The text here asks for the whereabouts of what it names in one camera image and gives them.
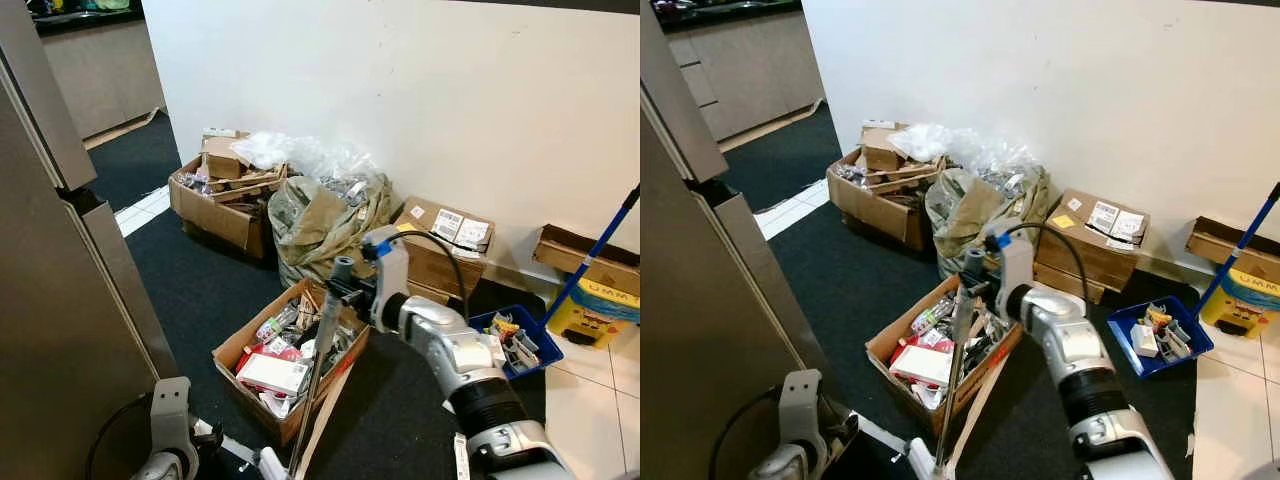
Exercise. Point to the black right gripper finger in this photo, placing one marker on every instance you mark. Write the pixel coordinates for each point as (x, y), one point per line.
(968, 291)
(339, 284)
(968, 276)
(338, 299)

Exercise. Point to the grey grip broom white head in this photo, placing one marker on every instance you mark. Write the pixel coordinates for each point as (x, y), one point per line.
(325, 320)
(963, 310)

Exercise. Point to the silver right arm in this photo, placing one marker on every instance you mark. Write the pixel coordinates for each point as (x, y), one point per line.
(1075, 340)
(450, 350)

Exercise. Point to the silver left arm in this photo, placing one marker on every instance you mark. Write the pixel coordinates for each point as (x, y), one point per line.
(165, 468)
(790, 465)

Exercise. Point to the large dark floor carpet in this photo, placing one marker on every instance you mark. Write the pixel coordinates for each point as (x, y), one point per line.
(200, 300)
(850, 290)

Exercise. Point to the dark floor rug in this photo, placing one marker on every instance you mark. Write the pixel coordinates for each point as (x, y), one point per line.
(790, 160)
(140, 165)

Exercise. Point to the clear bottle green label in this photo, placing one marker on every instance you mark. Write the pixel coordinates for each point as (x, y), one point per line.
(928, 322)
(272, 328)

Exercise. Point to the olive woven sack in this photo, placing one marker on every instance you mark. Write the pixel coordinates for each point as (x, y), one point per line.
(960, 215)
(320, 230)

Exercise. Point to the white carton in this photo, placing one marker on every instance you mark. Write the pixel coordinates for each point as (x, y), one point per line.
(922, 367)
(272, 375)

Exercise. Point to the open cardboard box red print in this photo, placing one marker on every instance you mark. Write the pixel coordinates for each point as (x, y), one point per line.
(228, 358)
(885, 350)

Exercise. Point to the brown box with shipping labels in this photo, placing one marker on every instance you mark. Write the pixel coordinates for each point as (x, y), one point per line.
(480, 265)
(1120, 255)

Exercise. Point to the large cardboard box of scrap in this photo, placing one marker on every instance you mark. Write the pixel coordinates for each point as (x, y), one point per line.
(865, 205)
(210, 215)

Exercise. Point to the clear plastic bag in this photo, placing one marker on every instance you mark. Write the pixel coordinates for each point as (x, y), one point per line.
(925, 140)
(270, 148)

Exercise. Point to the small cardboard box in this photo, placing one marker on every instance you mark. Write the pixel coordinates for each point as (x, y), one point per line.
(222, 158)
(880, 150)

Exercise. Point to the white flat device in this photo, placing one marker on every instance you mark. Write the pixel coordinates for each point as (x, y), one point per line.
(221, 132)
(879, 125)

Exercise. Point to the flat open cardboard box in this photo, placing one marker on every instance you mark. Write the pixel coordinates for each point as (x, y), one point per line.
(1225, 245)
(580, 255)

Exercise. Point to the yellow and blue bucket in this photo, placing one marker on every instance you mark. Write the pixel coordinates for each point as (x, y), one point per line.
(1250, 300)
(600, 310)

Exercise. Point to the grey kitchen cabinet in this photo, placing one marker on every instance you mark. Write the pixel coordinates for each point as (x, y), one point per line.
(760, 80)
(100, 70)

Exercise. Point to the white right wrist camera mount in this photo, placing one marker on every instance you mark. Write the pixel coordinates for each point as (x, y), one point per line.
(388, 280)
(1015, 270)

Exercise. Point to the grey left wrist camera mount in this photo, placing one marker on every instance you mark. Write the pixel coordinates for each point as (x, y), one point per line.
(172, 415)
(803, 405)

